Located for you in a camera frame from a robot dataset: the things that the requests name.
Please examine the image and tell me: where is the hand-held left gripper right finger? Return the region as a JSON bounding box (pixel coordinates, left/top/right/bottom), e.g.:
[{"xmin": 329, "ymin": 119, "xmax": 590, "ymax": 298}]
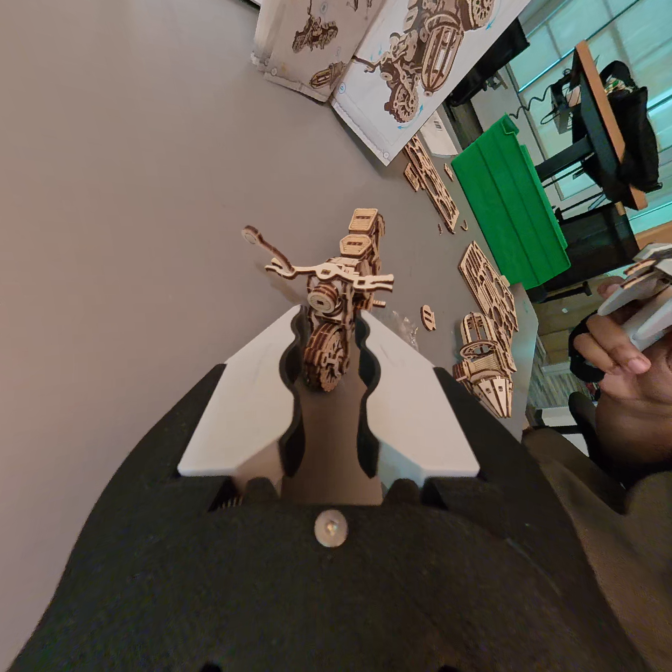
[{"xmin": 356, "ymin": 311, "xmax": 482, "ymax": 498}]

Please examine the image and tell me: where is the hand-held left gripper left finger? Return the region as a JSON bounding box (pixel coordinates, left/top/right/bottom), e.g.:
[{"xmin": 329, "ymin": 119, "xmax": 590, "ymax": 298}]
[{"xmin": 177, "ymin": 304, "xmax": 306, "ymax": 494}]

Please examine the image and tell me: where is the wooden motorcycle model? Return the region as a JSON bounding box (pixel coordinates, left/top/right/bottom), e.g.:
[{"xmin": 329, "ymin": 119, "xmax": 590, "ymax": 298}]
[{"xmin": 241, "ymin": 207, "xmax": 396, "ymax": 394}]

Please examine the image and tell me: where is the grey desk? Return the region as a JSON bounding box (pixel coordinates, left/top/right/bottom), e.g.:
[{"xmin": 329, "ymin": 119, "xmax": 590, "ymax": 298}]
[{"xmin": 0, "ymin": 0, "xmax": 539, "ymax": 672}]

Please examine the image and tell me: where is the person's right hand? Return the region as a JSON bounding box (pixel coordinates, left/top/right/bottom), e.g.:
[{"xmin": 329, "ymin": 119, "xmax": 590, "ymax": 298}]
[{"xmin": 573, "ymin": 279, "xmax": 672, "ymax": 473}]

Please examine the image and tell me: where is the wooden sidecar model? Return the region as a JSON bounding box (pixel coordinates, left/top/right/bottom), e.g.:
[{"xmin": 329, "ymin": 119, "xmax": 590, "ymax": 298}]
[{"xmin": 453, "ymin": 312, "xmax": 518, "ymax": 419}]

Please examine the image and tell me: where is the clear plastic bag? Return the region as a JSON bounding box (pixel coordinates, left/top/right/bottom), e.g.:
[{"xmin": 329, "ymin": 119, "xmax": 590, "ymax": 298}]
[{"xmin": 380, "ymin": 310, "xmax": 420, "ymax": 351}]

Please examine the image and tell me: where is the wooden gear cutout sheet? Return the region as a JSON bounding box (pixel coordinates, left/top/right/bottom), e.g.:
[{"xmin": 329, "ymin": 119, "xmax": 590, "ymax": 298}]
[{"xmin": 458, "ymin": 240, "xmax": 520, "ymax": 375}]

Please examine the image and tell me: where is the green plastic bin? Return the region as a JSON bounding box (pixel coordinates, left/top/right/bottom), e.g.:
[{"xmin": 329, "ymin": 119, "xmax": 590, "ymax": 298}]
[{"xmin": 450, "ymin": 114, "xmax": 571, "ymax": 291}]

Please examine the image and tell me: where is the black bag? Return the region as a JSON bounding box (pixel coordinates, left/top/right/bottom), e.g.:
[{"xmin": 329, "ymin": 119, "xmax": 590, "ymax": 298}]
[{"xmin": 571, "ymin": 60, "xmax": 663, "ymax": 194}]

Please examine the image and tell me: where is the wooden parts sheet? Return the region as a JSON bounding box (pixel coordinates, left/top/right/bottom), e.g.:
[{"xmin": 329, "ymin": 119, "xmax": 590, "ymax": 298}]
[{"xmin": 403, "ymin": 134, "xmax": 461, "ymax": 235}]

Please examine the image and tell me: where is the wooden top background table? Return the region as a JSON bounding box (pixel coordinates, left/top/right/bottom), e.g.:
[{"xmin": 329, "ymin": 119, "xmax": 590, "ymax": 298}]
[{"xmin": 535, "ymin": 41, "xmax": 648, "ymax": 211}]

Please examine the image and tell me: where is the person's brown clothing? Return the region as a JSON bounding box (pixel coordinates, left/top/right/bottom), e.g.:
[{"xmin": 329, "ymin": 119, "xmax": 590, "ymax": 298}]
[{"xmin": 522, "ymin": 428, "xmax": 672, "ymax": 672}]

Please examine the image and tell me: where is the beige printed packaging sleeve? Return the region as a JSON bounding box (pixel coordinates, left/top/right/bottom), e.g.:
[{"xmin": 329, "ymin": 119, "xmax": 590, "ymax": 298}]
[{"xmin": 252, "ymin": 0, "xmax": 392, "ymax": 102}]

